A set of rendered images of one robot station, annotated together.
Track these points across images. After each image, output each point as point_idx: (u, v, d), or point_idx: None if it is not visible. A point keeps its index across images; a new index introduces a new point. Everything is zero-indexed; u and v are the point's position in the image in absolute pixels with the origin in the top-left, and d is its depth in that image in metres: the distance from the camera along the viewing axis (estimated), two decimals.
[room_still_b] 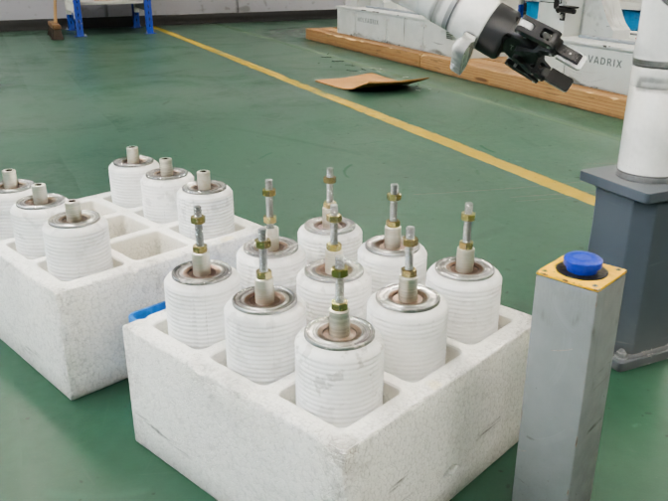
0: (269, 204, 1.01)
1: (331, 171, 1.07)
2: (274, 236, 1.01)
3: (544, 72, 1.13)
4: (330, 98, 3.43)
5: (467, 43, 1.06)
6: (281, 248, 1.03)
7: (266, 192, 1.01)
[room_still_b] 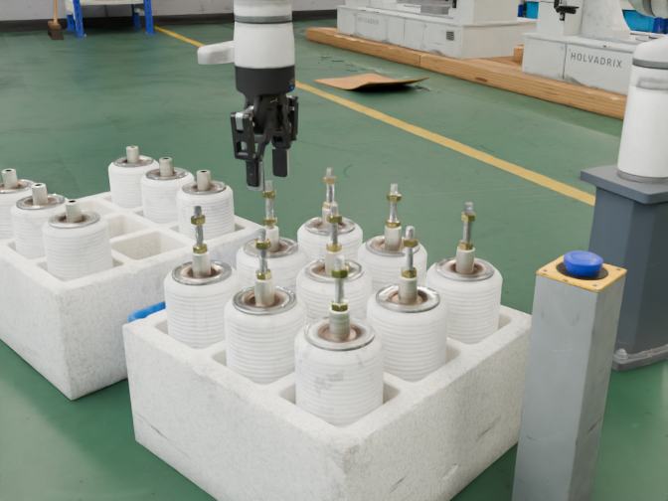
0: (272, 208, 1.00)
1: (331, 171, 1.07)
2: (274, 236, 1.01)
3: (278, 144, 1.00)
4: (330, 98, 3.43)
5: (208, 62, 0.92)
6: (281, 248, 1.03)
7: (275, 196, 1.00)
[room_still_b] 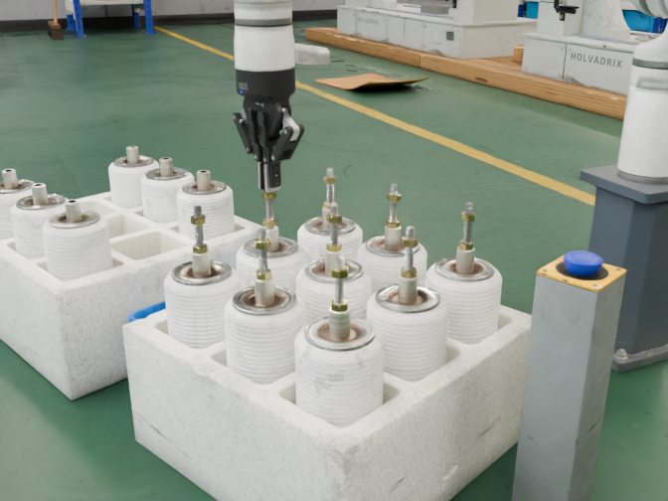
0: (265, 209, 1.01)
1: (331, 171, 1.07)
2: (274, 236, 1.01)
3: (270, 157, 0.98)
4: (330, 98, 3.43)
5: None
6: (281, 248, 1.03)
7: (263, 198, 1.00)
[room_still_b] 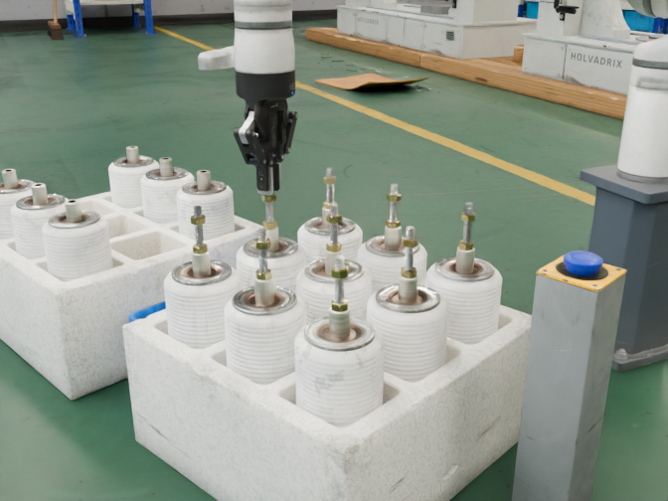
0: (265, 211, 1.01)
1: (331, 171, 1.07)
2: (274, 236, 1.01)
3: None
4: (330, 98, 3.43)
5: (208, 67, 0.92)
6: (281, 248, 1.03)
7: (262, 200, 1.00)
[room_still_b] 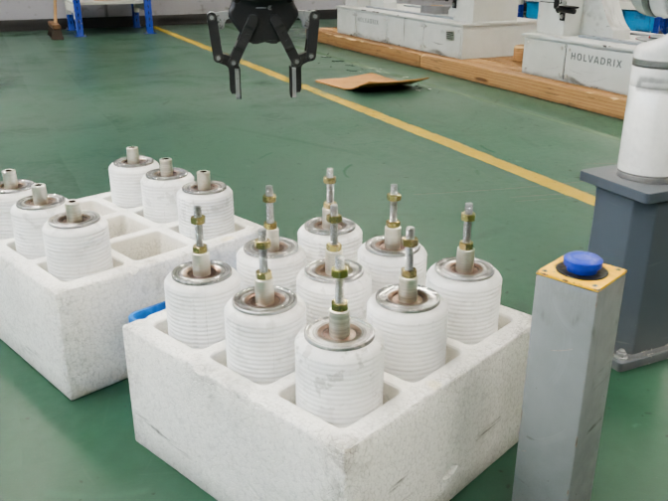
0: (266, 212, 1.01)
1: (331, 171, 1.07)
2: (266, 237, 1.01)
3: (238, 62, 0.93)
4: (330, 98, 3.43)
5: None
6: (276, 251, 1.02)
7: (264, 201, 1.00)
